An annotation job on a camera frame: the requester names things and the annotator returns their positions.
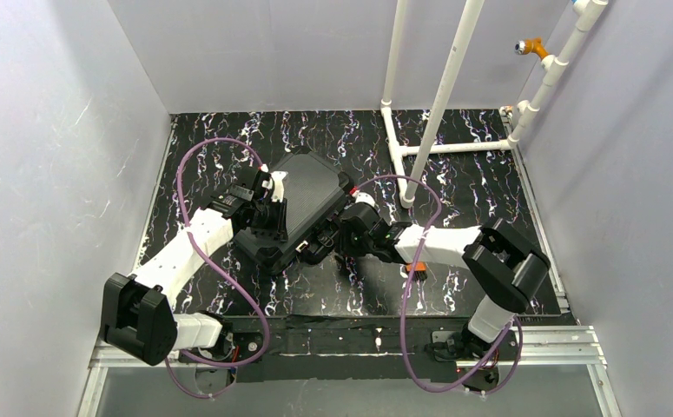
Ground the black poker set case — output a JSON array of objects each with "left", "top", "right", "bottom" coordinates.
[{"left": 234, "top": 149, "right": 354, "bottom": 275}]

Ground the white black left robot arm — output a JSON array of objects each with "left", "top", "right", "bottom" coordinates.
[{"left": 99, "top": 167, "right": 287, "bottom": 365}]

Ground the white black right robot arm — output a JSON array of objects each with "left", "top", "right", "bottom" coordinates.
[{"left": 338, "top": 202, "right": 551, "bottom": 343}]

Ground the black orange hex key set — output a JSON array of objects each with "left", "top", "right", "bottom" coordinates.
[{"left": 405, "top": 261, "right": 427, "bottom": 281}]

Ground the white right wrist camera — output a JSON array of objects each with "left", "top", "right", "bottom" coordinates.
[{"left": 350, "top": 188, "right": 376, "bottom": 209}]

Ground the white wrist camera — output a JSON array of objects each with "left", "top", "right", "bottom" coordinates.
[
  {"left": 260, "top": 164, "right": 287, "bottom": 202},
  {"left": 350, "top": 188, "right": 376, "bottom": 209}
]

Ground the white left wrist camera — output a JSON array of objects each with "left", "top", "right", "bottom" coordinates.
[{"left": 260, "top": 164, "right": 287, "bottom": 202}]

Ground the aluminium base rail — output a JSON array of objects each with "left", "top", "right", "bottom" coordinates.
[{"left": 78, "top": 322, "right": 621, "bottom": 416}]

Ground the orange mounted camera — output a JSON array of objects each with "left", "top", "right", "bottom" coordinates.
[{"left": 514, "top": 37, "right": 549, "bottom": 60}]

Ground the white PVC pipe frame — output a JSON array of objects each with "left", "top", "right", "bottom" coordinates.
[{"left": 380, "top": 0, "right": 610, "bottom": 209}]

